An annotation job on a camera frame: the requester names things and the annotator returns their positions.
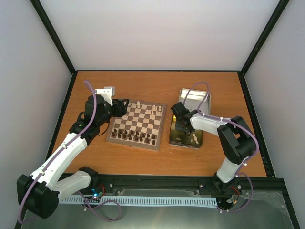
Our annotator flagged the white chess king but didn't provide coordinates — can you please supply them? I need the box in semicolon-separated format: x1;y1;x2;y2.
136;101;141;109

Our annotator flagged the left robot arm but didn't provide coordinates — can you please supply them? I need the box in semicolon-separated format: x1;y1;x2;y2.
17;95;129;219

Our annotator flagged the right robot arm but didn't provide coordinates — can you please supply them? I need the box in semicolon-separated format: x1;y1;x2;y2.
171;102;259;194

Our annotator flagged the wooden chess board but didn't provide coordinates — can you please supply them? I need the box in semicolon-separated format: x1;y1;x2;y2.
106;100;167;151

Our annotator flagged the green lit circuit board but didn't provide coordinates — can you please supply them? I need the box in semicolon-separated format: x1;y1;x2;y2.
91;185;105;199

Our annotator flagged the gold tin box base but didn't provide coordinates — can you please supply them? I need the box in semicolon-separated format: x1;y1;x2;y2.
169;115;203;148

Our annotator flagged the silver tin lid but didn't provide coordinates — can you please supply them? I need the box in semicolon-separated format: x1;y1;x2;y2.
176;88;211;116

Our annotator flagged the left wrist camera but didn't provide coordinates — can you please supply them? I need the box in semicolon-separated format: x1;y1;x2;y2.
95;86;116;106

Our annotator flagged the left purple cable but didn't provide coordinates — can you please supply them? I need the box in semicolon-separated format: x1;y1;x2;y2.
18;80;97;224

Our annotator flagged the purple cable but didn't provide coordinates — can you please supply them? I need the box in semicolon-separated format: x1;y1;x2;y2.
18;80;97;224
184;82;260;213

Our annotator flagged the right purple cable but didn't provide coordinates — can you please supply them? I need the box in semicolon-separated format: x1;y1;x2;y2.
184;82;260;213

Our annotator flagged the light blue cable duct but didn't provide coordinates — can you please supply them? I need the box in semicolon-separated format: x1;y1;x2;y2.
58;195;219;208

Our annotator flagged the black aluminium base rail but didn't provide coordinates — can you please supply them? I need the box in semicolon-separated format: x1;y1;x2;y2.
95;174;287;197

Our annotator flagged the black frame post left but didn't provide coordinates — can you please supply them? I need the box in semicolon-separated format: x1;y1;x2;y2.
30;0;76;76

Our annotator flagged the black frame post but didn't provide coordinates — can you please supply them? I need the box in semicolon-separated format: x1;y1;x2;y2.
30;0;76;76
240;0;290;76

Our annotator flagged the black frame post right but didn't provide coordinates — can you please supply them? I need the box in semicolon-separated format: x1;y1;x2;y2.
240;0;290;76

